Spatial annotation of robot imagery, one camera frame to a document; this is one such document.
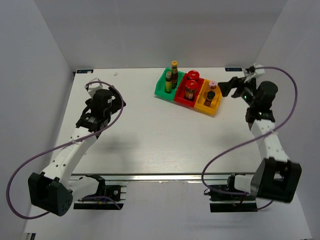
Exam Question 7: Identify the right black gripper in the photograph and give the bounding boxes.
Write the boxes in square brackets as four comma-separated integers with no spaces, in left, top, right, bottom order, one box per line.
[217,74,258,107]

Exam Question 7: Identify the pink cap spice bottle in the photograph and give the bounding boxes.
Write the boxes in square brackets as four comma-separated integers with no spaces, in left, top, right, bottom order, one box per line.
[208,80,218,91]

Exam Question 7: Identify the black cap spice jar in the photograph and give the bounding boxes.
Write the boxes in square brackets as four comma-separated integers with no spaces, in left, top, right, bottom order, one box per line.
[203,90,216,107]

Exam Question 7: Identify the red lid jar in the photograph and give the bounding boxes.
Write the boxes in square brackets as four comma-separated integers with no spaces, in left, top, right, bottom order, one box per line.
[187,70,200,81]
[184,80,198,101]

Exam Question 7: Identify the yellow cap sauce bottle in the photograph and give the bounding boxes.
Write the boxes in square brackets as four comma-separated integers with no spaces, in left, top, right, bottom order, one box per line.
[170,60,179,89]

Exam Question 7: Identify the small brown cap bottle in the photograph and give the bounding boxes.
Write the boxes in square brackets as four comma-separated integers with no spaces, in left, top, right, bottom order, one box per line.
[164,71,172,93]

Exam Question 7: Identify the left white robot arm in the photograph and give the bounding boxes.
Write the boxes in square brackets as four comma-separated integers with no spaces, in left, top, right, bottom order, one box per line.
[27,84,126,216]

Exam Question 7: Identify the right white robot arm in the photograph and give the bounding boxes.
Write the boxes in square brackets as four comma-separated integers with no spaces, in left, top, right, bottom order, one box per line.
[218,77,302,203]

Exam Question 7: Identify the right table logo sticker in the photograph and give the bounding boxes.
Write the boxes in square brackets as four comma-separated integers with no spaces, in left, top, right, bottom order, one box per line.
[224,67,243,72]

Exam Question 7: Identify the table logo sticker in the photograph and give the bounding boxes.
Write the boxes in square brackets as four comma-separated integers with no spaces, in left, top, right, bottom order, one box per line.
[76,69,94,74]
[224,67,243,72]

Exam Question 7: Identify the yellow plastic bin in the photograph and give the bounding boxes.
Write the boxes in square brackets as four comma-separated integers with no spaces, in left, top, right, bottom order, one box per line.
[194,79,222,117]

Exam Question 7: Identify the red plastic bin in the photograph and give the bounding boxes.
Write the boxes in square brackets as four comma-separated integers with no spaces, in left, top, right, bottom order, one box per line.
[174,73,205,108]

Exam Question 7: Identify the left table logo sticker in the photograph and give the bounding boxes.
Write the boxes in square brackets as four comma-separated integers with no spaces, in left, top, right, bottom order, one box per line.
[76,69,94,74]

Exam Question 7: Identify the green plastic bin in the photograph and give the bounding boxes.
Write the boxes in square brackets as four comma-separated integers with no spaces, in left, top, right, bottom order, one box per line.
[154,67,185,101]

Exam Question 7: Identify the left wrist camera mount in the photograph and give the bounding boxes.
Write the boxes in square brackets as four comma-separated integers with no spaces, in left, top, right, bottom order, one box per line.
[84,77,103,98]

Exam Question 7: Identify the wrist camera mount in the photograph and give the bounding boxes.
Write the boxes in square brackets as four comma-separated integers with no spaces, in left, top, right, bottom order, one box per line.
[244,63,265,83]
[84,77,103,98]

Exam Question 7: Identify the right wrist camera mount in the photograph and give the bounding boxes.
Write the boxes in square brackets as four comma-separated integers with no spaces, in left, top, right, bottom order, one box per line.
[244,63,265,83]

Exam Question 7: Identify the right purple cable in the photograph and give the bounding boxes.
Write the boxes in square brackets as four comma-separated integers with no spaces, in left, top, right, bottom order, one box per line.
[201,66,299,210]

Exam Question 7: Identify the purple cable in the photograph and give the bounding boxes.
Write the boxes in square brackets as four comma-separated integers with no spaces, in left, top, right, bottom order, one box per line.
[201,66,299,210]
[5,81,125,220]

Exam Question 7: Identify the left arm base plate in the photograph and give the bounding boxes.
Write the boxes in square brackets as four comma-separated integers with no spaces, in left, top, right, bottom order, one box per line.
[73,181,128,211]

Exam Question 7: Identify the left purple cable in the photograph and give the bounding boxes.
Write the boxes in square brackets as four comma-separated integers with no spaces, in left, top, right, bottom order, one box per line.
[5,81,125,220]

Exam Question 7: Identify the aluminium table front rail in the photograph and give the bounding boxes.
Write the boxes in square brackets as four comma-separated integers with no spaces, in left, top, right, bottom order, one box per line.
[44,172,283,183]

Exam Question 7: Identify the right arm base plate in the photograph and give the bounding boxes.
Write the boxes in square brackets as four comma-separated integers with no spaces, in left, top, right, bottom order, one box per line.
[203,174,258,213]

